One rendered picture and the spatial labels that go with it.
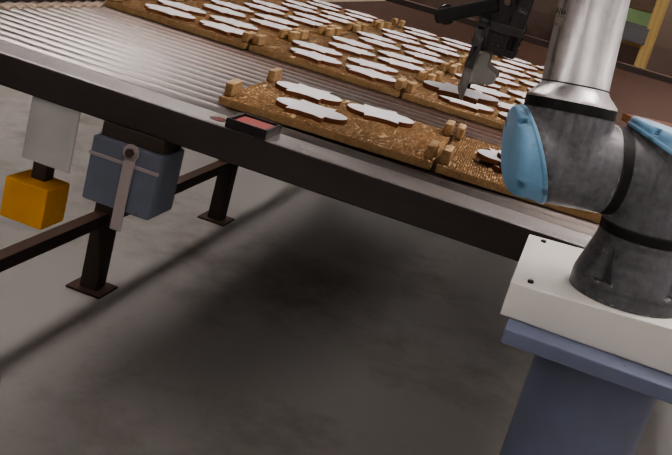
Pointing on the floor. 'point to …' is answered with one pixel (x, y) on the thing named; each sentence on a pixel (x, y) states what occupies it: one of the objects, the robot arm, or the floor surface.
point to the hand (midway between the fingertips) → (461, 91)
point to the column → (579, 397)
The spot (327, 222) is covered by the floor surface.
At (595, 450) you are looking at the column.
